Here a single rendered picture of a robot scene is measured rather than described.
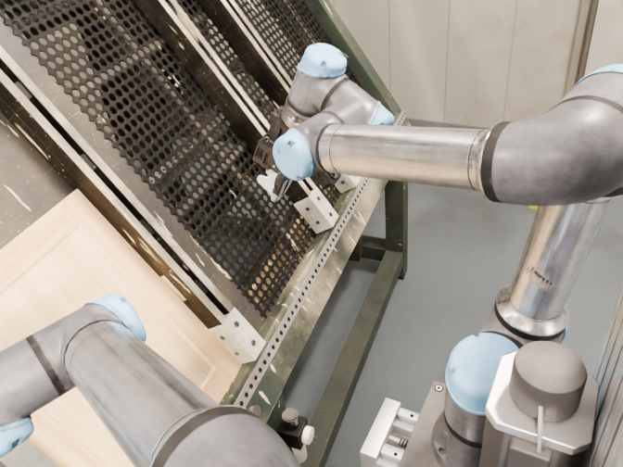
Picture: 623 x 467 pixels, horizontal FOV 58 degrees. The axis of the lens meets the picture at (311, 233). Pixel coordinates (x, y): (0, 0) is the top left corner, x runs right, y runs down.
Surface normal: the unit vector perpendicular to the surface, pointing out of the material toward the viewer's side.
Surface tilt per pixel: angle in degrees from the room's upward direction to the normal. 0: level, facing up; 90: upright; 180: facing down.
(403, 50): 90
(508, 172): 76
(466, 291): 0
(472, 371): 7
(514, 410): 0
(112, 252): 57
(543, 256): 89
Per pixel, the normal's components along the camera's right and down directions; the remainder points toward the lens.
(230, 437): 0.03, -0.98
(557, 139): -0.32, -0.25
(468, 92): -0.45, 0.57
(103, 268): 0.72, -0.31
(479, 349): -0.18, -0.72
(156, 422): -0.51, -0.69
